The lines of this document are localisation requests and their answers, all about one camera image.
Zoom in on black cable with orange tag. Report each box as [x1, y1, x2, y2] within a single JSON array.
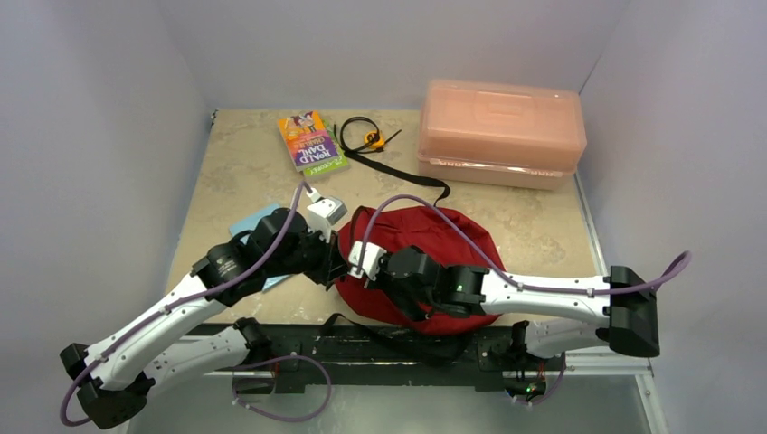
[[333, 116, 403, 156]]

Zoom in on green paperback book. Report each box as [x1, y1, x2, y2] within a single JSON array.
[[302, 117, 350, 180]]

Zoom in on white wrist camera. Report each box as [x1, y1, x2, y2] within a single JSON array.
[[347, 241, 387, 281], [305, 189, 347, 243]]

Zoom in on purple Roald Dahl book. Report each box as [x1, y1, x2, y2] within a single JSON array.
[[278, 110, 339, 172]]

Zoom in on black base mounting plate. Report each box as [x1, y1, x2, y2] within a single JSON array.
[[149, 322, 592, 395]]

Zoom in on red student backpack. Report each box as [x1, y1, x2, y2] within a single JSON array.
[[335, 206, 503, 366]]

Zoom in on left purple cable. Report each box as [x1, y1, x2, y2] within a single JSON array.
[[59, 181, 316, 429]]

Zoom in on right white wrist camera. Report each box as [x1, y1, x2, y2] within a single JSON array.
[[347, 241, 387, 281]]

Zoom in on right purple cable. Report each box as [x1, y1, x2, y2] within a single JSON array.
[[357, 194, 693, 296]]

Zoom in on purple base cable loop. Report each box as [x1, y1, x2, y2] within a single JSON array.
[[231, 352, 332, 423]]

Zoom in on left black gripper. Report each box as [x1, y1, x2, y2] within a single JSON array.
[[266, 222, 351, 285]]

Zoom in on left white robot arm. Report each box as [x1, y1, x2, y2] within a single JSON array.
[[60, 198, 346, 429]]

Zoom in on translucent orange plastic box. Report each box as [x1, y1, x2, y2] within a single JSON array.
[[416, 80, 587, 190]]

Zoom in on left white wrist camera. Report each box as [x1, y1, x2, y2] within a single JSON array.
[[305, 189, 347, 243]]

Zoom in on light blue notebook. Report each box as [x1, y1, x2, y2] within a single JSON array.
[[229, 203, 291, 292]]

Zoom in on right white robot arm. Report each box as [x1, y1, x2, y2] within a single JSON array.
[[349, 241, 660, 368]]

